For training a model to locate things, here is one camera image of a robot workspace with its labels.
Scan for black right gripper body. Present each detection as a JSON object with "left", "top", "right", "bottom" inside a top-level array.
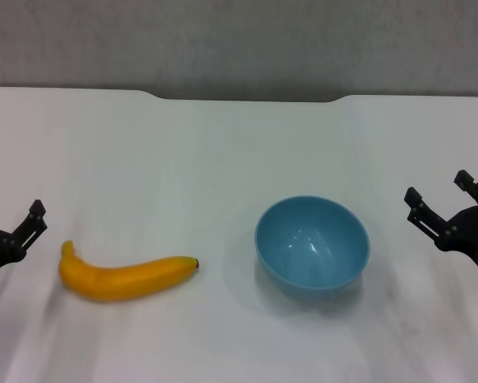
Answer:
[{"left": 435, "top": 205, "right": 478, "bottom": 285}]

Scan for yellow banana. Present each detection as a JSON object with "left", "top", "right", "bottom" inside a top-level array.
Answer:
[{"left": 58, "top": 240, "right": 201, "bottom": 303}]

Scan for blue plastic bowl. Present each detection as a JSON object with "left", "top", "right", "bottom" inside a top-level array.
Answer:
[{"left": 255, "top": 195, "right": 371, "bottom": 302}]

